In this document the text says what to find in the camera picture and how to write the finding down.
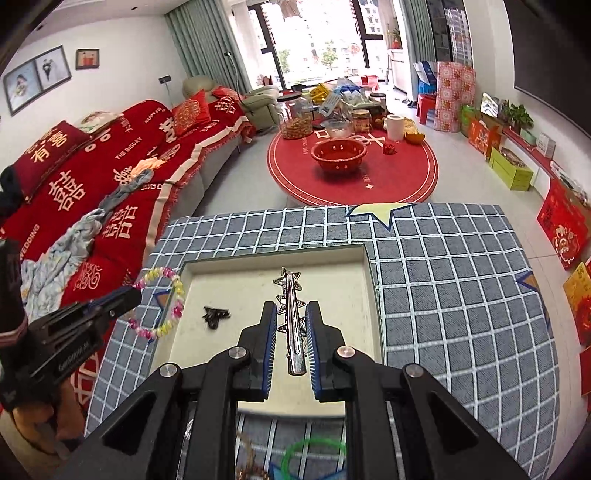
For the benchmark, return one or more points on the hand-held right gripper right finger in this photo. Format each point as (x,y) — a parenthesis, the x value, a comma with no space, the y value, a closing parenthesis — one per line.
(313,344)

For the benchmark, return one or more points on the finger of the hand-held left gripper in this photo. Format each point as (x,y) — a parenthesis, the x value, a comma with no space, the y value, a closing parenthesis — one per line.
(120,304)

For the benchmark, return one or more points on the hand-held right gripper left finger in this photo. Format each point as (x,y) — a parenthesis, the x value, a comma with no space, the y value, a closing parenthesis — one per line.
(272,344)

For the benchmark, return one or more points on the silver star hair clip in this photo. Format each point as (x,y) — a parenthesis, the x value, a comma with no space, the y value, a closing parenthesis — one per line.
(292,314)

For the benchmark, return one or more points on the white shallow tray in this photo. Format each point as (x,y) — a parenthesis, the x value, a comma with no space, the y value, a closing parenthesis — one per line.
(221,286)

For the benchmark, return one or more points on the green translucent bangle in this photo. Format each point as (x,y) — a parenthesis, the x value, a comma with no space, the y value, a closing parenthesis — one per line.
(288,454)

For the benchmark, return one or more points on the person's left forearm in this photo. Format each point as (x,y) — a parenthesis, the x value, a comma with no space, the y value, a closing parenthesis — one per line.
(44,424)

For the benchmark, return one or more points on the small black hair claw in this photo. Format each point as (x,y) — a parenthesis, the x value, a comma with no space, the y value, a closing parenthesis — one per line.
(214,316)

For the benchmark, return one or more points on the light blue cloth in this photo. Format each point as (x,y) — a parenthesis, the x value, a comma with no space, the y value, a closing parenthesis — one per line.
(60,258)

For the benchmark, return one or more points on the grey-blue twisted cloth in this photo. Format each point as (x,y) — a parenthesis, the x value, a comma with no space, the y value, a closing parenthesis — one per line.
(129,187)

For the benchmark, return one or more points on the red printed sofa cover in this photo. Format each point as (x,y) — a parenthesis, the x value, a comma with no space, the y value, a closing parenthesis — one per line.
(92,166)

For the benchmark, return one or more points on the grey checked table cloth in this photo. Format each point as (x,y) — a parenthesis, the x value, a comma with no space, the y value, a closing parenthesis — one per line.
(438,277)

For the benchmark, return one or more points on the peach cloth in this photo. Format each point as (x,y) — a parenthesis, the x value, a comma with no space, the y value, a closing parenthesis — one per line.
(147,165)

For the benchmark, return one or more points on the grey sofa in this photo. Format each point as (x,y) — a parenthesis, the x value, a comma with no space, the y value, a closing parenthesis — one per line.
(203,184)

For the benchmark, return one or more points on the dark cloth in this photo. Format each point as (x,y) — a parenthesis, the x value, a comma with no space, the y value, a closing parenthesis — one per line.
(9,194)

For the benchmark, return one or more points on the red pillow with white characters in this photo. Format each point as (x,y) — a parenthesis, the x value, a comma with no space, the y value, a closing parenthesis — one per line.
(46,152)

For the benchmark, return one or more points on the round white and red cushion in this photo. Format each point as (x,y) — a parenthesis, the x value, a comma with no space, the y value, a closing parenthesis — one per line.
(97,120)

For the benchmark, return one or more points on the round red table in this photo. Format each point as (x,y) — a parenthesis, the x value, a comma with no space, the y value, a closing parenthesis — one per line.
(392,170)

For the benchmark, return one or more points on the red plastic colander basket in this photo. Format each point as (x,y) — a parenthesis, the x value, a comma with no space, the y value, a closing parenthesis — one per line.
(337,154)

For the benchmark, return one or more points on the red pillow with round pattern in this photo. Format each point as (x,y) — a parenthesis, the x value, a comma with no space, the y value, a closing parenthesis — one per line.
(191,113)

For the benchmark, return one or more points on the small red ornament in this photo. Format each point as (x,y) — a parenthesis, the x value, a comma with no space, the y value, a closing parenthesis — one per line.
(389,148)

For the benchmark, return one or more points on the clear glass bowl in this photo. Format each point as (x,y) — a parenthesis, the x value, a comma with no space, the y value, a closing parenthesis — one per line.
(336,129)

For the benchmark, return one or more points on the clear jar of nuts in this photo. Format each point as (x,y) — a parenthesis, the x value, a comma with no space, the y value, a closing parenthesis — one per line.
(295,120)

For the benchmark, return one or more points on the jar with red label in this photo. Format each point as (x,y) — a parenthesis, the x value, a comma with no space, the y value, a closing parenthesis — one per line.
(361,122)

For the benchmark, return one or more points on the orange bowl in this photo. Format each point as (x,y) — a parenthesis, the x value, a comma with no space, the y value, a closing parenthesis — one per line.
(414,137)

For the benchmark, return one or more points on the white paper roll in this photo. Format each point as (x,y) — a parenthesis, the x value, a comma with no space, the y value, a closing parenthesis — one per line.
(395,127)

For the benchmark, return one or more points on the beige recliner armchair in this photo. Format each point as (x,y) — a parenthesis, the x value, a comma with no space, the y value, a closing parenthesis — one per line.
(263,110)

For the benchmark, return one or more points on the pile of snack packets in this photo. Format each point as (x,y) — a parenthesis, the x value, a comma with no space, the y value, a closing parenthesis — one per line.
(341,97)

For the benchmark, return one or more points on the jar with dark lid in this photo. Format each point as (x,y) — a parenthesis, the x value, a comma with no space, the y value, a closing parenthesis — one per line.
(377,102)

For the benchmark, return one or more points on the stack of red stools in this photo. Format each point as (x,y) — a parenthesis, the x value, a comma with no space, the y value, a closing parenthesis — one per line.
(425,108)

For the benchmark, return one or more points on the floor lamp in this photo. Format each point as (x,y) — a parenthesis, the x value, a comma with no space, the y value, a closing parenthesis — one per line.
(233,69)

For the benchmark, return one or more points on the green carton boxes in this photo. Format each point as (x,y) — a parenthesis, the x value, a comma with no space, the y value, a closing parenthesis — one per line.
(510,170)

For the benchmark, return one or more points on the orange-red gift box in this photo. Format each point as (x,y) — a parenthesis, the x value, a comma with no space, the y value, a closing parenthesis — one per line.
(484,141)

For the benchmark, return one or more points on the yellow and red box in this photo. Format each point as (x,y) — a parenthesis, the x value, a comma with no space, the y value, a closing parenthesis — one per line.
(579,304)

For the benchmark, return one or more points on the green snack packet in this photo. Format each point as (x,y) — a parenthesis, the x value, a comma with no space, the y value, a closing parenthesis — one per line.
(468,120)

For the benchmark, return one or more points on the green curtain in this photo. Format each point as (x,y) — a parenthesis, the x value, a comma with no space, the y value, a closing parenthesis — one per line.
(203,41)
(415,27)

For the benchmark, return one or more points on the large red gift bag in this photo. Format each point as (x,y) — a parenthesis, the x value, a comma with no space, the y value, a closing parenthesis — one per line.
(563,226)

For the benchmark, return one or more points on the red patterned gift box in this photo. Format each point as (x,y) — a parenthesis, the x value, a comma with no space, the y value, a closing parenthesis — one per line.
(455,97)

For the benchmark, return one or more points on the blue and white box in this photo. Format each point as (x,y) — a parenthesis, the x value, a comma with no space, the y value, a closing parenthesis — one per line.
(425,74)

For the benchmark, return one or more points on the silver foil packet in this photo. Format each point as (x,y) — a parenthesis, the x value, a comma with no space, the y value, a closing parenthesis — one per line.
(490,105)

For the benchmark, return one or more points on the balcony window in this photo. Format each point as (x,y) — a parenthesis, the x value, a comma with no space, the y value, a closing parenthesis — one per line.
(318,41)

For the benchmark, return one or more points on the small white box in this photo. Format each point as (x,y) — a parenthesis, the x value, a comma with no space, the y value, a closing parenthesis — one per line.
(545,145)

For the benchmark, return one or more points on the potted green plant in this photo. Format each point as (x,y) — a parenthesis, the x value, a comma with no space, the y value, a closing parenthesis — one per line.
(517,115)

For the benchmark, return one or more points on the black television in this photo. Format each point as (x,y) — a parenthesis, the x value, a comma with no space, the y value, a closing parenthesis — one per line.
(554,55)

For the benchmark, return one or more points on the double photo frame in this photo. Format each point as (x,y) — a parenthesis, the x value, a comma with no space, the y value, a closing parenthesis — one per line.
(37,78)

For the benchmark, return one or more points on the small picture frame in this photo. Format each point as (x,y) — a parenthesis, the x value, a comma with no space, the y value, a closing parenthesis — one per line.
(87,59)

